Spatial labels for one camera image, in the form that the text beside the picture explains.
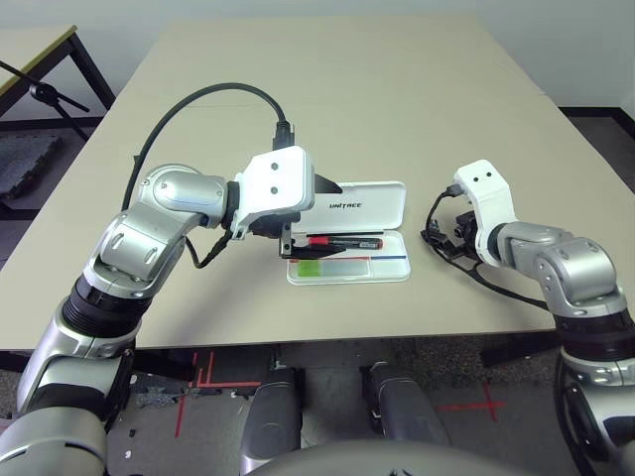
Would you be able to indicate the black wall baseboard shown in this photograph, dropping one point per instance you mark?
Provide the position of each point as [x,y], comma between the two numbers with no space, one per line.
[595,112]

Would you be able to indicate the black table base beam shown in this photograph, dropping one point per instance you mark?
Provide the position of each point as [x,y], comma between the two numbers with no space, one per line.
[166,364]
[516,354]

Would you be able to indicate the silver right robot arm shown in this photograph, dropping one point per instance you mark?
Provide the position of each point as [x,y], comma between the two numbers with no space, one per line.
[570,263]

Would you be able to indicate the grey robot leg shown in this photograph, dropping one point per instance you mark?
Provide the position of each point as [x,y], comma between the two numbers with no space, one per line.
[272,416]
[404,406]

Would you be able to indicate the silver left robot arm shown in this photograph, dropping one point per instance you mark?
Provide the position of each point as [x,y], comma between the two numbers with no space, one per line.
[183,193]

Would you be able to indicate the white plastic pencil case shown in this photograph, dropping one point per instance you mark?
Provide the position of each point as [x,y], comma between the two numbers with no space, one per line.
[377,203]

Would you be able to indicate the grey left robot leg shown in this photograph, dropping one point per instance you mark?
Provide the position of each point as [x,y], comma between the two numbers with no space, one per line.
[272,416]

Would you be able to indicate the black marker with red cap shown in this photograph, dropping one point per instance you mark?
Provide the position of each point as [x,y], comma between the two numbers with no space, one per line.
[357,243]

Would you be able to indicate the dark grey foam mat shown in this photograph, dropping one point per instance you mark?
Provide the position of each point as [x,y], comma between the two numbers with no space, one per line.
[25,166]

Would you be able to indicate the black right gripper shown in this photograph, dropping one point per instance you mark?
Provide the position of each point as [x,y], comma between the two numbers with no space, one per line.
[461,233]

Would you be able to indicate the grey right robot leg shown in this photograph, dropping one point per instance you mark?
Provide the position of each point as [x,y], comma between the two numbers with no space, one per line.
[404,406]

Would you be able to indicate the black tripod stand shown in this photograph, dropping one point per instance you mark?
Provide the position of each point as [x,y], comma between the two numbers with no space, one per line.
[39,91]

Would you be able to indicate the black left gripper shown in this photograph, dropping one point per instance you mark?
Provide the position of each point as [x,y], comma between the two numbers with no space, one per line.
[285,230]

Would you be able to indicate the side table with black frame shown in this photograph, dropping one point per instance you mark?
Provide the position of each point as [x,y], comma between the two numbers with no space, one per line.
[25,54]

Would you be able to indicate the grey robot torso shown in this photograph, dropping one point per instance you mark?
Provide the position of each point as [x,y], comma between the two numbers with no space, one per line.
[372,461]

